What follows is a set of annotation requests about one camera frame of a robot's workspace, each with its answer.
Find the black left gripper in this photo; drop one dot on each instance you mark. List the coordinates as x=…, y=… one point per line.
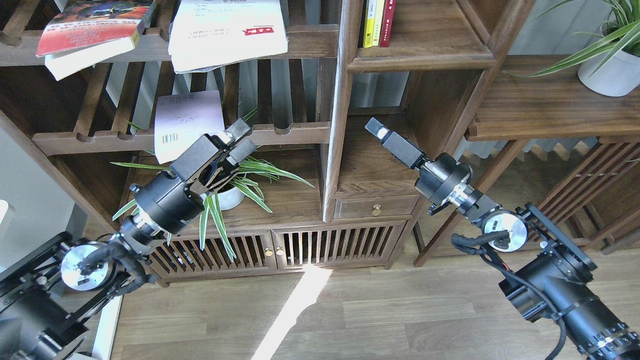
x=173, y=198

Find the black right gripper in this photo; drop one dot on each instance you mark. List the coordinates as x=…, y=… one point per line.
x=443, y=181

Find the pale pink thin book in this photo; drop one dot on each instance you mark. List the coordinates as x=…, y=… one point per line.
x=181, y=119

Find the white book red logo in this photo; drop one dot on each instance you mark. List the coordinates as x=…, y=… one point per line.
x=208, y=34

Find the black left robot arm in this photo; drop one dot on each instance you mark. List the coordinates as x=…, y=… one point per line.
x=47, y=297

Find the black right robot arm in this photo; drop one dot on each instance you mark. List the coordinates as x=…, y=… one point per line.
x=552, y=286

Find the dark wooden bookshelf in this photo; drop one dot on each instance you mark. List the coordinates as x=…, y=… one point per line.
x=312, y=104

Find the green spider plant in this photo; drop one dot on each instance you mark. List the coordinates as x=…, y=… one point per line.
x=250, y=175

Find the small white plant pot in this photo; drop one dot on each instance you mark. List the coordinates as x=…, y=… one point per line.
x=229, y=197

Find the small wooden drawer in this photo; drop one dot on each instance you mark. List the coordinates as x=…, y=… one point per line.
x=353, y=208

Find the yellow upright book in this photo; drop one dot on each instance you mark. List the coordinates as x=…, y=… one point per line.
x=374, y=13

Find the dark red upright book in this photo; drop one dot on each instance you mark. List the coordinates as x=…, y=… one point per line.
x=387, y=23

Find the right slatted cabinet door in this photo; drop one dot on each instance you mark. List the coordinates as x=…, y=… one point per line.
x=337, y=245

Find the slatted cabinet door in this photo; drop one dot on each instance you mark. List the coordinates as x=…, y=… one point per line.
x=184, y=260
x=337, y=245

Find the left slatted cabinet door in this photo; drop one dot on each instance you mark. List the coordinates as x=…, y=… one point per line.
x=184, y=260

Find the red cover thick book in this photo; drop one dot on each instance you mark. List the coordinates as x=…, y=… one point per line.
x=89, y=32

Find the grey cabinet at left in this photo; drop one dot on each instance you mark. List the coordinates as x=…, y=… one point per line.
x=41, y=209

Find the large white plant pot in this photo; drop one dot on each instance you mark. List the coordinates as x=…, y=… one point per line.
x=615, y=78

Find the green plant top right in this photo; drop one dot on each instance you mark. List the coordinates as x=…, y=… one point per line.
x=621, y=34

